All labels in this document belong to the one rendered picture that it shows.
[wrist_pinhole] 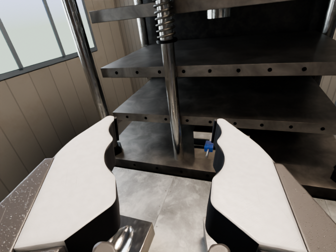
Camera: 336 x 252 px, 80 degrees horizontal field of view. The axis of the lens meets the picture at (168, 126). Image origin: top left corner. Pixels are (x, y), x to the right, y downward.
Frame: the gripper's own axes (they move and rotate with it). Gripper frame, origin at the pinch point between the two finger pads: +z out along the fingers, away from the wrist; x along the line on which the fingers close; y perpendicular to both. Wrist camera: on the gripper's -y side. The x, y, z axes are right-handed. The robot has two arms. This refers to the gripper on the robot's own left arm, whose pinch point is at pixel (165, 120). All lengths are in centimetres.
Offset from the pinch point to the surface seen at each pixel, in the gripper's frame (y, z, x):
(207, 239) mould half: 53, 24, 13
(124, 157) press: 71, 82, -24
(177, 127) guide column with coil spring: 45, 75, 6
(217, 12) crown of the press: -4, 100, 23
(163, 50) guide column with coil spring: 9, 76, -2
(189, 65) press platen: 16, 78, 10
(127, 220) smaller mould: 61, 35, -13
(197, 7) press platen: -6, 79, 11
